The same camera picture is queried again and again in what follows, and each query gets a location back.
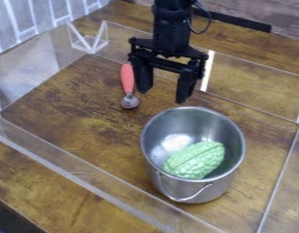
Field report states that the green bitter gourd toy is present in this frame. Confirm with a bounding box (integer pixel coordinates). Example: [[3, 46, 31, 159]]
[[163, 141, 225, 179]]

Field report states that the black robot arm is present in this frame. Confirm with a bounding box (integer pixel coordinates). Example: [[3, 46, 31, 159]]
[[130, 0, 210, 104]]

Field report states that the stainless steel pot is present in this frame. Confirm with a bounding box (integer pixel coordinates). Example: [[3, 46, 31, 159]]
[[142, 106, 246, 204]]

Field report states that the orange handled metal spoon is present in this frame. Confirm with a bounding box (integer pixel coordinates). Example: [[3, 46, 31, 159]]
[[120, 63, 139, 109]]

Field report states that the clear acrylic corner bracket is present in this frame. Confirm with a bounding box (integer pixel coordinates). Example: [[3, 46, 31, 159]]
[[67, 21, 108, 54]]

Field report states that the black wall strip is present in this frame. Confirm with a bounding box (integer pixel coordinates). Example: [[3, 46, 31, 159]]
[[191, 6, 274, 34]]

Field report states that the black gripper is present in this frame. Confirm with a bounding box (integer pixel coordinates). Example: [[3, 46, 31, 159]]
[[130, 5, 209, 104]]

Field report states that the black cable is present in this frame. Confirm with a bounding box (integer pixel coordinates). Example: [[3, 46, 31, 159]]
[[187, 0, 213, 35]]

